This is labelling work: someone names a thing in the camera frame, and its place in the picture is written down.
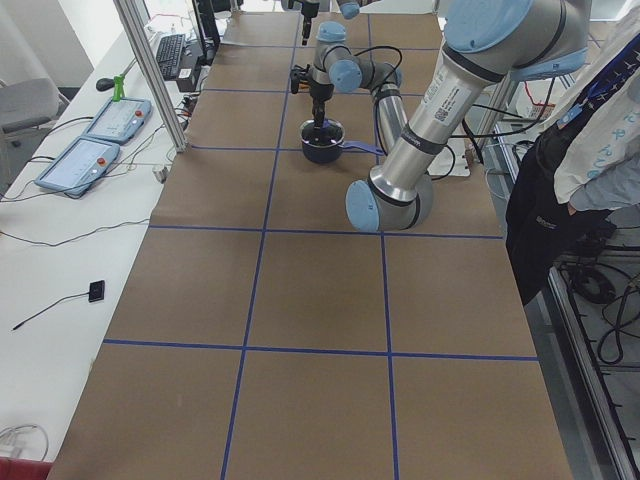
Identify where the near blue teach pendant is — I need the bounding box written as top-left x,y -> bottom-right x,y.
34,136 -> 120,198

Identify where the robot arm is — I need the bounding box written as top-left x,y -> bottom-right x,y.
304,1 -> 591,232
280,0 -> 371,46

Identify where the blue teach pendant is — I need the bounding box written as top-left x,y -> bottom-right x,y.
84,97 -> 152,145
34,136 -> 120,198

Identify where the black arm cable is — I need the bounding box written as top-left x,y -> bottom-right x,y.
349,45 -> 556,182

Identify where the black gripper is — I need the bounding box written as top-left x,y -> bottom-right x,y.
300,0 -> 320,46
289,64 -> 333,129

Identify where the small black sensor pad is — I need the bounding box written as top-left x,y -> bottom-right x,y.
88,280 -> 106,303

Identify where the person in white shirt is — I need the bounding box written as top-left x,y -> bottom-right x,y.
506,8 -> 639,304

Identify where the green handled tool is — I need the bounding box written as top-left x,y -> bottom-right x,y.
95,75 -> 125,102

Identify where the grey office chair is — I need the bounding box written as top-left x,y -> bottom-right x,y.
1,78 -> 69,180

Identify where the far blue teach pendant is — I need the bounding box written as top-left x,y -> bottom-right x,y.
84,97 -> 152,145

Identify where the aluminium frame post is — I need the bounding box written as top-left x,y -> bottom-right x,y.
113,0 -> 187,153

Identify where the glass lid blue knob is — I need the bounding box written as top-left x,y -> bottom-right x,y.
300,119 -> 345,148

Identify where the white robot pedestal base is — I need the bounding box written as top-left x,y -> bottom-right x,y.
428,138 -> 471,177

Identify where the dark blue saucepan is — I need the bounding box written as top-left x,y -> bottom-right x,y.
299,119 -> 383,164

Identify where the black keyboard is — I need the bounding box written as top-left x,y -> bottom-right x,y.
156,34 -> 185,80

